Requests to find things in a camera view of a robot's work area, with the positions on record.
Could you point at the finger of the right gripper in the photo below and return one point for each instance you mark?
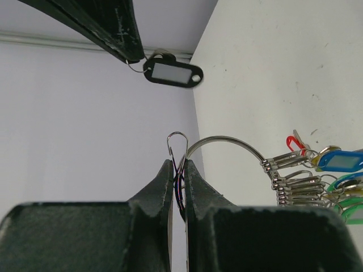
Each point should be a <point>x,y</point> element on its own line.
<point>109,24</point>

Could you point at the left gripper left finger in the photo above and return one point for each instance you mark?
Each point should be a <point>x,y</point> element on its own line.
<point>134,235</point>

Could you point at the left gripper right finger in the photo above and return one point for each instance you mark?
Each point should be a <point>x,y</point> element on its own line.
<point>224,237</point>

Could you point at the key with black tag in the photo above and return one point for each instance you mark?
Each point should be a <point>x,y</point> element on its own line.
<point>162,67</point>

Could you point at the key with red tag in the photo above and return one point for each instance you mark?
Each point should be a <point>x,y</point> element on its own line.
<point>295,143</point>

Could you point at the large keyring with coloured keys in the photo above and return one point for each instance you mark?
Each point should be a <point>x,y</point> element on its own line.
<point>330,178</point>

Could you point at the left aluminium frame post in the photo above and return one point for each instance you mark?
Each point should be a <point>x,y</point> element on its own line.
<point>32,39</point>

